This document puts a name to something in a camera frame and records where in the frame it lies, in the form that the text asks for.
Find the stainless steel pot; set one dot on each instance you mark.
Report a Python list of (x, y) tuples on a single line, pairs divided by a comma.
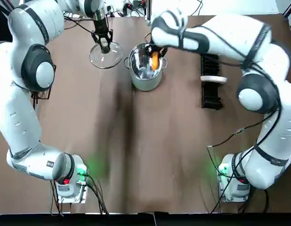
[(146, 81)]

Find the orange corn cob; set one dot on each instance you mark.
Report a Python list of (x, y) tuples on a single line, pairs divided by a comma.
[(155, 61)]

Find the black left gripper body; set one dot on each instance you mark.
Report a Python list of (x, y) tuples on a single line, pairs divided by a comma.
[(102, 27)]

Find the glass pot lid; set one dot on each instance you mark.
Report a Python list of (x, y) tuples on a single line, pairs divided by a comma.
[(98, 58)]

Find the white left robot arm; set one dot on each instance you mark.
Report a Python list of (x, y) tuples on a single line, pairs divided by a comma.
[(18, 113)]

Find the black dish rack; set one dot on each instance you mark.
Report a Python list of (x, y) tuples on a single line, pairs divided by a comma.
[(210, 99)]

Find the aluminium frame post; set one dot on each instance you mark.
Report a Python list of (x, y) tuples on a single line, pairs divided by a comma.
[(148, 11)]

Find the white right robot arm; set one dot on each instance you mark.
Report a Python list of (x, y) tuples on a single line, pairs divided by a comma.
[(230, 37)]

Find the white plate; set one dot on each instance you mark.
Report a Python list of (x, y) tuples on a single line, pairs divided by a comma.
[(213, 79)]

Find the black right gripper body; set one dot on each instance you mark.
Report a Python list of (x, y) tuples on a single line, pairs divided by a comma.
[(155, 47)]

